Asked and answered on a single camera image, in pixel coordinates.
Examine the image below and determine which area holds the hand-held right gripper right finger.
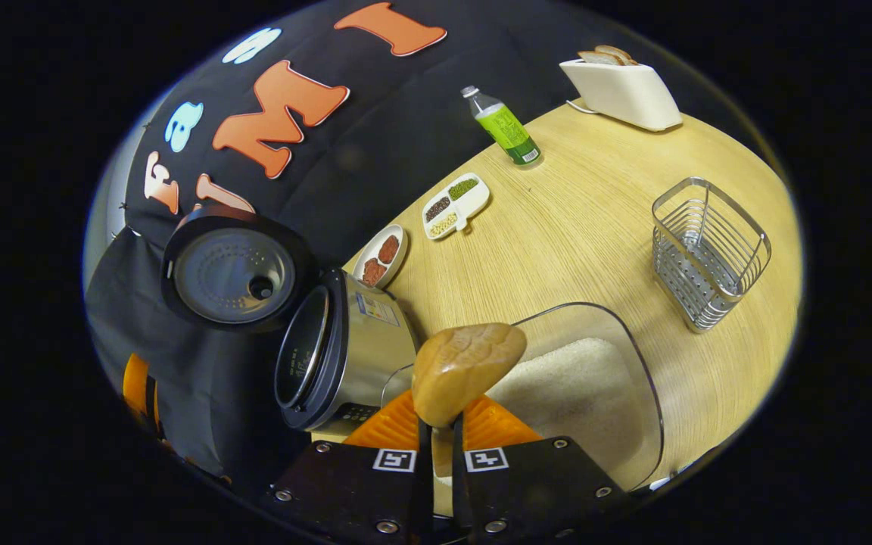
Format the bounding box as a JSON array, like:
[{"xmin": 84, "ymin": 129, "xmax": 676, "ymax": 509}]
[{"xmin": 451, "ymin": 394, "xmax": 634, "ymax": 545}]

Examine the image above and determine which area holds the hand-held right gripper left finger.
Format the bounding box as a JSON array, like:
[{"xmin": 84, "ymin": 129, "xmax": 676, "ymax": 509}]
[{"xmin": 262, "ymin": 390, "xmax": 434, "ymax": 545}]

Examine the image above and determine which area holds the wooden spoon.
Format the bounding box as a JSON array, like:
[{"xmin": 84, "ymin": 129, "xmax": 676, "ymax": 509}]
[{"xmin": 411, "ymin": 322, "xmax": 528, "ymax": 479}]

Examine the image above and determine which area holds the dark silver rice cooker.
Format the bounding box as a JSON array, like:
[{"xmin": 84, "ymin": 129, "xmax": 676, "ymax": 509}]
[{"xmin": 160, "ymin": 204, "xmax": 420, "ymax": 433}]

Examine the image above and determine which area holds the clear container of white rice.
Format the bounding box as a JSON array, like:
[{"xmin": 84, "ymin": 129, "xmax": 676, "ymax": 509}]
[{"xmin": 379, "ymin": 301, "xmax": 666, "ymax": 494}]

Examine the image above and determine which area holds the metal wire chopstick holder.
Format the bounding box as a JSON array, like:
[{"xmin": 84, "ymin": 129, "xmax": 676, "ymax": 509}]
[{"xmin": 652, "ymin": 176, "xmax": 773, "ymax": 335}]

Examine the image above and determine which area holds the round white plate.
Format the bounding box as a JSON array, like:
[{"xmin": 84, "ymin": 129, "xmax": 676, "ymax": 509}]
[{"xmin": 351, "ymin": 223, "xmax": 410, "ymax": 291}]

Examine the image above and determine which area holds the white divided dish of beans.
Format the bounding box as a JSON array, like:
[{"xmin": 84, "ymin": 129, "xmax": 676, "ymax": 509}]
[{"xmin": 422, "ymin": 173, "xmax": 491, "ymax": 242}]

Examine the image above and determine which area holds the green label plastic bottle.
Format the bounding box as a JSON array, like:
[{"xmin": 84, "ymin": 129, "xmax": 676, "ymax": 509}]
[{"xmin": 460, "ymin": 85, "xmax": 543, "ymax": 168}]

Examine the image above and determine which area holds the white toaster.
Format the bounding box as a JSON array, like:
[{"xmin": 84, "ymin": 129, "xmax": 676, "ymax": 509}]
[{"xmin": 559, "ymin": 57, "xmax": 684, "ymax": 133}]

